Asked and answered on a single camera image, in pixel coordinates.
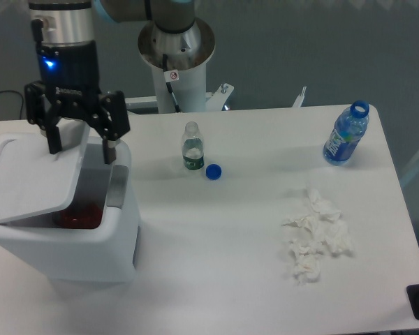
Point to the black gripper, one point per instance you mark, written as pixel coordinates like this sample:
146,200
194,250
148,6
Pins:
69,88

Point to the white trash can lid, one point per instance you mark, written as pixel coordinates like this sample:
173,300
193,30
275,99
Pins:
32,180

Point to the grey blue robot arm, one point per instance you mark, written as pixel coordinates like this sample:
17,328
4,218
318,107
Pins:
72,21

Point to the red crumpled trash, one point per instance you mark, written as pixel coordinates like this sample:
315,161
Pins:
76,216

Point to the white plastic trash can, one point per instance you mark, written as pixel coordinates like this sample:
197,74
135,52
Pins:
103,254

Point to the blue bottle cap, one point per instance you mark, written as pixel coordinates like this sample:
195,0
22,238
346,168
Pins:
213,171

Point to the small clear water bottle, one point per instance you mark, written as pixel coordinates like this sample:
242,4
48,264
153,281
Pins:
192,145

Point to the crumpled white tissue paper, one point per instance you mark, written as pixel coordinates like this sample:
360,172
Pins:
316,232

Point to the blue drink bottle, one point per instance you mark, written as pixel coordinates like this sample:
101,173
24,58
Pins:
349,128

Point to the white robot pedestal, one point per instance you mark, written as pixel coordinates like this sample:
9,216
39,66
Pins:
178,62

